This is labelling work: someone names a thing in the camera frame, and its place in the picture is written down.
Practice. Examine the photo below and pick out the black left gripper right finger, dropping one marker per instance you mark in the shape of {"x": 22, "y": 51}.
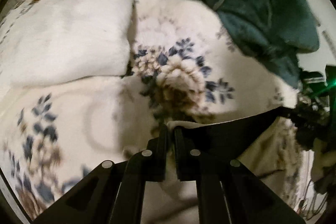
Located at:
{"x": 228, "y": 192}

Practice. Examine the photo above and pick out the white pillow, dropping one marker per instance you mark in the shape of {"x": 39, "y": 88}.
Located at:
{"x": 58, "y": 41}

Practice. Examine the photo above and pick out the cream white small garment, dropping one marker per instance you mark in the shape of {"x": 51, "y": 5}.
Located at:
{"x": 273, "y": 156}

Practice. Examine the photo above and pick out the floral cream bed blanket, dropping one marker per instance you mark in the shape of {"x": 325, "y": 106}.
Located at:
{"x": 184, "y": 68}

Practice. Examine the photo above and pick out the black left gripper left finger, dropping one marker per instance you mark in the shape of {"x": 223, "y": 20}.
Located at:
{"x": 112, "y": 193}

